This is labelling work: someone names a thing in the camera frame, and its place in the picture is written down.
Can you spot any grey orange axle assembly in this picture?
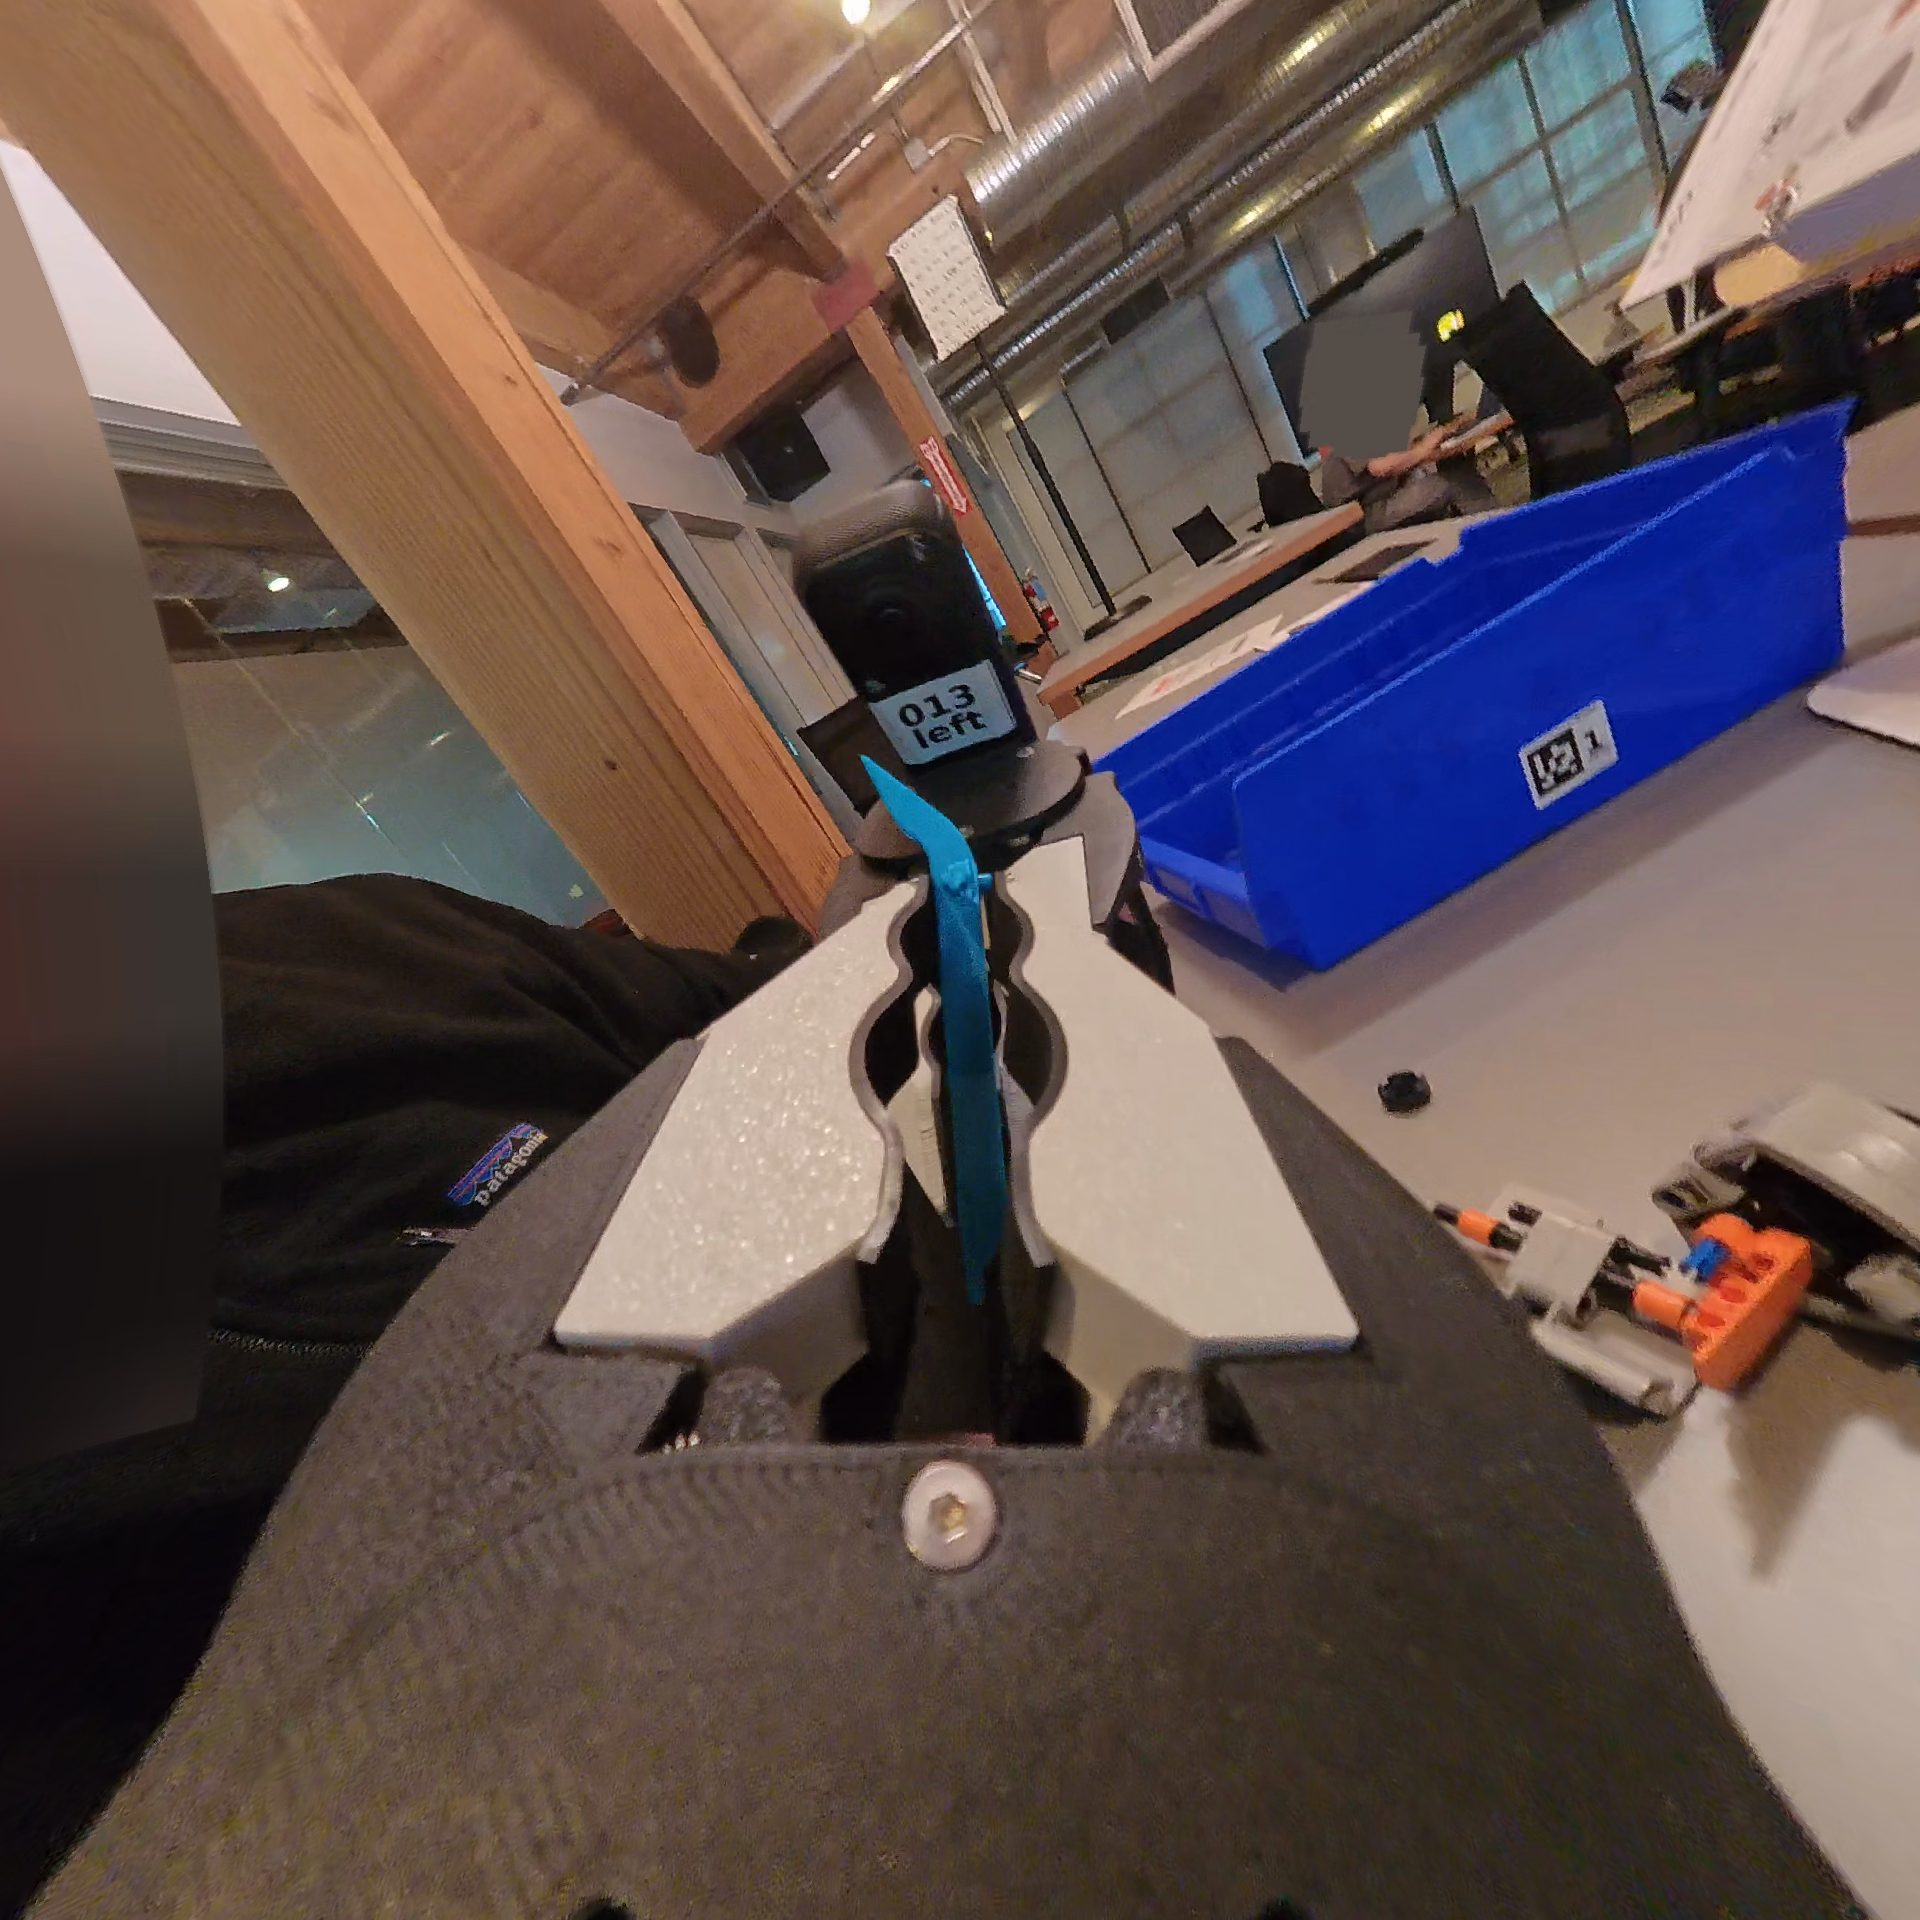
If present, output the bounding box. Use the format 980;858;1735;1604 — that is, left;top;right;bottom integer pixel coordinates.
1431;1184;1818;1418

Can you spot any wooden post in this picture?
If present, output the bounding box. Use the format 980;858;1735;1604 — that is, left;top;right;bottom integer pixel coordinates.
0;0;851;950

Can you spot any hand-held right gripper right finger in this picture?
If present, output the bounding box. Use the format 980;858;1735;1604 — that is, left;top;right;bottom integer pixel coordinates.
1001;898;1363;1429

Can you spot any black monitor screen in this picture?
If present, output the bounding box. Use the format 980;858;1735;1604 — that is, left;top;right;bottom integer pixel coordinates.
1259;205;1504;455

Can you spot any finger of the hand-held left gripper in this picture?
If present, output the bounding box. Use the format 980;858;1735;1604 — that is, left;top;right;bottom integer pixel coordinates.
886;1029;963;1224
981;834;1105;1189

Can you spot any grey office desk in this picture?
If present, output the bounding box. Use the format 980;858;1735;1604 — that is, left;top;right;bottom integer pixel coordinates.
1034;498;1369;721

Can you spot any white gridded board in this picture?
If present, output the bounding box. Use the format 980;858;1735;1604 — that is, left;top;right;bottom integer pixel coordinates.
883;190;1008;364

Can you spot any light blue plastic tool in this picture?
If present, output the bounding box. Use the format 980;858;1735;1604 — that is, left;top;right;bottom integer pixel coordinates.
860;754;1008;1305

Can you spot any grey shell block assembly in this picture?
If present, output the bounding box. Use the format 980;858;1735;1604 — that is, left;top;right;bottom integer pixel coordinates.
1651;1083;1920;1331

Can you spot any white instruction booklet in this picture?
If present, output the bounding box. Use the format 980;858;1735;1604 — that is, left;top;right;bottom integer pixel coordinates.
1618;0;1920;313

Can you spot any blue plastic bin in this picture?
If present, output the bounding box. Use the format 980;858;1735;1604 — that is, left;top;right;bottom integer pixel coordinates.
1104;399;1851;971

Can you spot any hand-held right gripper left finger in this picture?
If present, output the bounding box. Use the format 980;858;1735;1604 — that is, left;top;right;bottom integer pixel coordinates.
554;878;938;1414

